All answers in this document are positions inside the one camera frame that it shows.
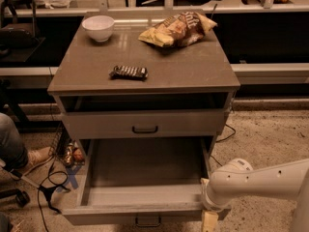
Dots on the black bag on shelf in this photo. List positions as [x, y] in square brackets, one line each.
[19, 35]

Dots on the grey top drawer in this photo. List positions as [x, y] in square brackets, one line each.
[156, 115]

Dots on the shiny snack packet on floor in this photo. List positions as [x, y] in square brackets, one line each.
[72, 155]

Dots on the person leg in jeans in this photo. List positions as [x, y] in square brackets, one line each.
[12, 149]

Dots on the dark striped candy bar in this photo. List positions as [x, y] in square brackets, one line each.
[129, 72]

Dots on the tan shoe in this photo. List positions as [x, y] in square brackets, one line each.
[36, 158]

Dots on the white ceramic bowl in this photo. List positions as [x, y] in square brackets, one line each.
[99, 27]

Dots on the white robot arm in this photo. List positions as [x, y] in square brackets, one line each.
[237, 178]

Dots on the grey drawer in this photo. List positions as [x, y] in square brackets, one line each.
[142, 181]
[156, 115]

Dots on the yellow brown chip bag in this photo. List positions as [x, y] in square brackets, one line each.
[179, 30]

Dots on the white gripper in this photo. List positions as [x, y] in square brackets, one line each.
[210, 201]

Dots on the black office chair base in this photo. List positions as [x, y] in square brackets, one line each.
[21, 197]

